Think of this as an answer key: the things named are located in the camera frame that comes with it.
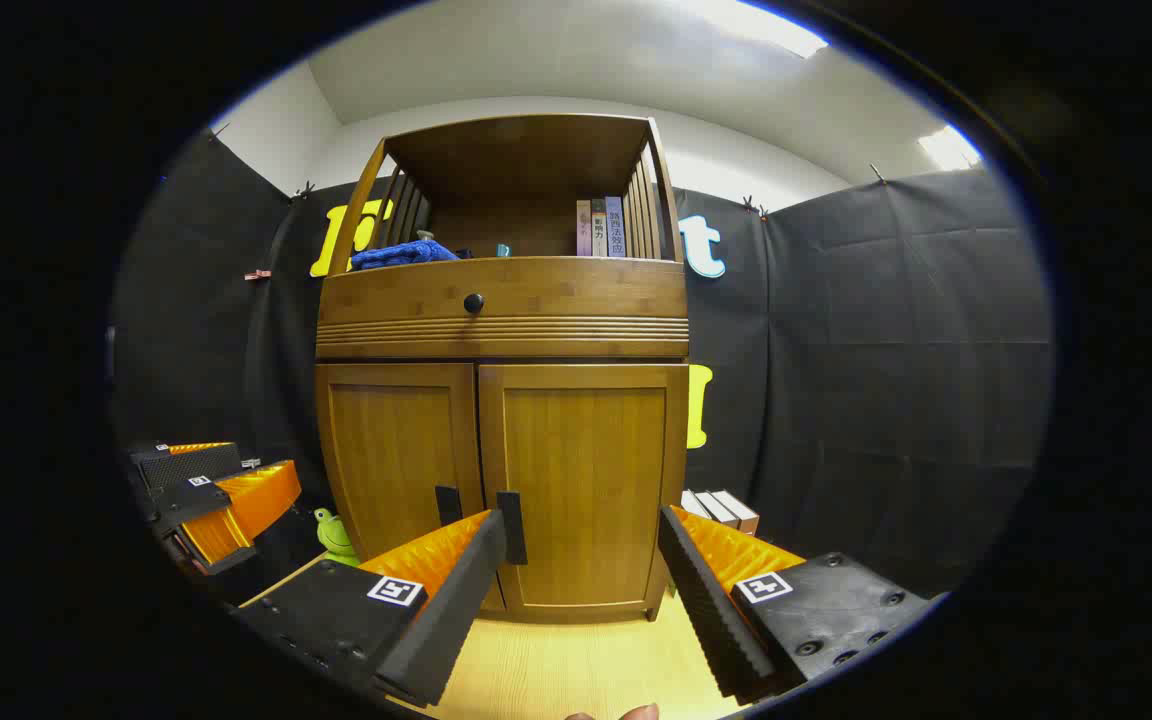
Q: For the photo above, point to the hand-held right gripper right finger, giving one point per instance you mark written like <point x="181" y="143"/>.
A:
<point x="701" y="610"/>

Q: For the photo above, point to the black backdrop cloth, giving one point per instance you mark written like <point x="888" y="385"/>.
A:
<point x="886" y="350"/>

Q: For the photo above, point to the white spine book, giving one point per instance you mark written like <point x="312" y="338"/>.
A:
<point x="692" y="503"/>

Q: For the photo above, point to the brown spine book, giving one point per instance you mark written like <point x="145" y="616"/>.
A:
<point x="739" y="510"/>

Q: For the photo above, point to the wooden cabinet door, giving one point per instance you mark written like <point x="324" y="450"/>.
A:
<point x="396" y="450"/>
<point x="586" y="470"/>

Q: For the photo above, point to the lavender book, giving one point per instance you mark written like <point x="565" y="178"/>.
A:
<point x="616" y="228"/>

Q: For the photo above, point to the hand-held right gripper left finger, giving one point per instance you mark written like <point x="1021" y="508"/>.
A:
<point x="456" y="600"/>

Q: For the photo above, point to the blue cloth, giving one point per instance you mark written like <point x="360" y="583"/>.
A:
<point x="401" y="255"/>

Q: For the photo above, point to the wooden double-door shoe cabinet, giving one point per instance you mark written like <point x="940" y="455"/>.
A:
<point x="501" y="340"/>

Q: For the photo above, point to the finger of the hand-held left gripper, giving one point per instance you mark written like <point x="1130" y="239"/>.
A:
<point x="196" y="466"/>
<point x="246" y="505"/>

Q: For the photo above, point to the small ceiling light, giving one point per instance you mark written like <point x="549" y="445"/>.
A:
<point x="948" y="148"/>

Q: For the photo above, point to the black round drawer knob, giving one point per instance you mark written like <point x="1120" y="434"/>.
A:
<point x="474" y="303"/>

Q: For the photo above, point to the green frog toy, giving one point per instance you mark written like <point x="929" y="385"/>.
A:
<point x="336" y="540"/>

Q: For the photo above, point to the pink book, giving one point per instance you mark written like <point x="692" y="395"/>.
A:
<point x="583" y="230"/>

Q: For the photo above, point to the wooden drawer front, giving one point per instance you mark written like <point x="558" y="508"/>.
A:
<point x="576" y="295"/>

